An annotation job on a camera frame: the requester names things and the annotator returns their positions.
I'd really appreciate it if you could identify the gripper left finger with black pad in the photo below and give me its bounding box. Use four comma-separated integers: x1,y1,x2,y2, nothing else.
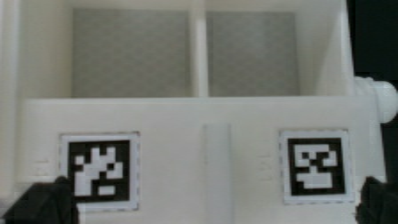
0,176,80,224

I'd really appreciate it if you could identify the white cabinet body box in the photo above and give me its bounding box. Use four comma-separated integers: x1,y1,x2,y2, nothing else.
0,0,398,194

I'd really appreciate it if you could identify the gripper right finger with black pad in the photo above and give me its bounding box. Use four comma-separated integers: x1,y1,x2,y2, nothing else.
356,177,398,224

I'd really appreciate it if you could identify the white front panel with peg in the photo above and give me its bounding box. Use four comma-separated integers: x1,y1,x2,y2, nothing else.
15,96,388,224

